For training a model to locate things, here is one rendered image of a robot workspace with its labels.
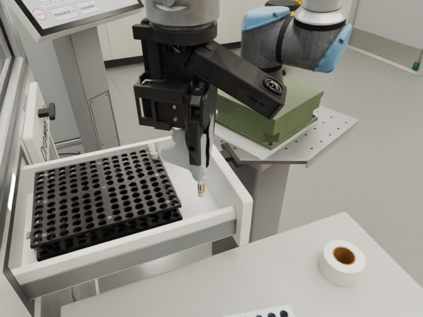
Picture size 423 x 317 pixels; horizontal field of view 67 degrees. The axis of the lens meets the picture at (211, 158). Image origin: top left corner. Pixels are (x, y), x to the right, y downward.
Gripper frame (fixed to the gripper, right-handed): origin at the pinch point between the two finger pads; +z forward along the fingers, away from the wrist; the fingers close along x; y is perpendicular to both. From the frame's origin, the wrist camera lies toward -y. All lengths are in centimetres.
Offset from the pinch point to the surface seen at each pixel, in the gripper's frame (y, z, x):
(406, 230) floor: -81, 100, -93
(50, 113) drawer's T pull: 41.7, 8.0, -19.6
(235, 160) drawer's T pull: -2.5, 7.3, -12.5
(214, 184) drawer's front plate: 0.7, 11.5, -9.5
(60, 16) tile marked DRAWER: 70, 1, -68
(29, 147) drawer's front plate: 37.9, 8.3, -7.5
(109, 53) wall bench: 170, 90, -255
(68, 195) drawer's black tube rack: 22.7, 8.4, 2.4
